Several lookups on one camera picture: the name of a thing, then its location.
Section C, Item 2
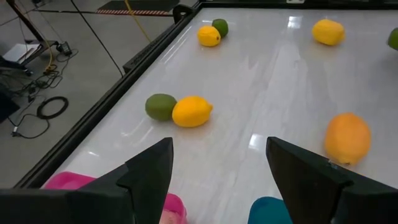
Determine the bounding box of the green lime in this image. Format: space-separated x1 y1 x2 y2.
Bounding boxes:
144 93 178 122
387 27 398 52
211 18 229 39

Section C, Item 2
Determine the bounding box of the large yellow-orange lemon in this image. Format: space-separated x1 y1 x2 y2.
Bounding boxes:
323 112 373 166

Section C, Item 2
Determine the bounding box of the black rail clamp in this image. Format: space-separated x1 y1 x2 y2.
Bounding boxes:
172 3 195 25

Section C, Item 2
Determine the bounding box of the black power adapter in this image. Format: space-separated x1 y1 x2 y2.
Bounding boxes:
55 40 73 57

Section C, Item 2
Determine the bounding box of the coiled black cable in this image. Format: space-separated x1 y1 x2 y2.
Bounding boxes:
36 95 70 121

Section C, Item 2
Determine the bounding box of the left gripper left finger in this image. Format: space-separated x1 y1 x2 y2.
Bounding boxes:
0 137 175 224

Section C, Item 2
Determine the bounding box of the thick yellow cable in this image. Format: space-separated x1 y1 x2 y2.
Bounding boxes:
124 0 152 44

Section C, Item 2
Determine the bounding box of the black floor mat striped edge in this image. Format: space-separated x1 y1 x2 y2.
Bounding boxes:
95 0 181 16

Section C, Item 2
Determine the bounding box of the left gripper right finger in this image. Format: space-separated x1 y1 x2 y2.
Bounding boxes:
266 136 398 224

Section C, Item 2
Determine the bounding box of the blue basket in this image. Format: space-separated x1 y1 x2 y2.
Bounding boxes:
247 196 294 224

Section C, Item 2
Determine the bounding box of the black table frame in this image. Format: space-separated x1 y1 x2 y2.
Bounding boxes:
12 0 398 189

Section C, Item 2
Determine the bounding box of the black stand leg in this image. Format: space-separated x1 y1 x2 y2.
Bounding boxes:
6 0 59 47

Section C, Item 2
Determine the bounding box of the pink basket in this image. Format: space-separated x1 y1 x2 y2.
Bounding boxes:
42 170 189 224

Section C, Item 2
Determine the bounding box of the taut black cable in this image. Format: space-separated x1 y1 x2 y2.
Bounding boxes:
70 0 124 78

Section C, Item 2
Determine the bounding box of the thin yellow cable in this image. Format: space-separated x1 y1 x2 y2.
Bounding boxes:
29 18 59 75

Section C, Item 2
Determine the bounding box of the yellow lemon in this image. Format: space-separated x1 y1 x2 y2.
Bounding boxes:
312 19 346 47
197 25 222 48
171 95 214 128

